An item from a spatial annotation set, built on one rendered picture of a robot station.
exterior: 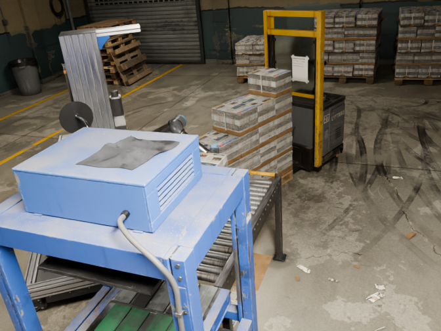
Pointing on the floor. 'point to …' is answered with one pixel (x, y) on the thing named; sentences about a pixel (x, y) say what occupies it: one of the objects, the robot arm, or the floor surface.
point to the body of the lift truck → (300, 112)
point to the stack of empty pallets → (116, 42)
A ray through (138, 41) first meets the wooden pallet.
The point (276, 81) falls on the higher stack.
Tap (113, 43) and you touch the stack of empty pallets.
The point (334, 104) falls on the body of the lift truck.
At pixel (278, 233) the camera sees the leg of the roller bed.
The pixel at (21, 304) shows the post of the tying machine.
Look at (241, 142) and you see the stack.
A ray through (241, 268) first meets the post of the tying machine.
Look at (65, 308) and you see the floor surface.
